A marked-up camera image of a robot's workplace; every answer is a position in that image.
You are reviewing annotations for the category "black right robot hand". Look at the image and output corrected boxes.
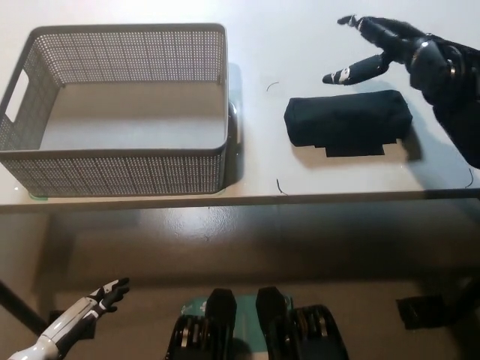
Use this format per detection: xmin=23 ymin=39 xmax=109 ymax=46
xmin=322 ymin=14 xmax=458 ymax=103

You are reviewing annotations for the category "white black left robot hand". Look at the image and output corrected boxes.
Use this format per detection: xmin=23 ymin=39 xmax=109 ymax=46
xmin=39 ymin=277 xmax=131 ymax=350

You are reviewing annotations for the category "black fabric pencil case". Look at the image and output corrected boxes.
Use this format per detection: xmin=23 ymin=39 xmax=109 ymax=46
xmin=283 ymin=89 xmax=414 ymax=149

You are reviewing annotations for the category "black diagonal bar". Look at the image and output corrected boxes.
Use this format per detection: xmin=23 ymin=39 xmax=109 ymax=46
xmin=0 ymin=278 xmax=50 ymax=335

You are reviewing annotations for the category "grey perforated plastic basket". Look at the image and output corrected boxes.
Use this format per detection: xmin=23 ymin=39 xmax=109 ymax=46
xmin=0 ymin=23 xmax=230 ymax=197

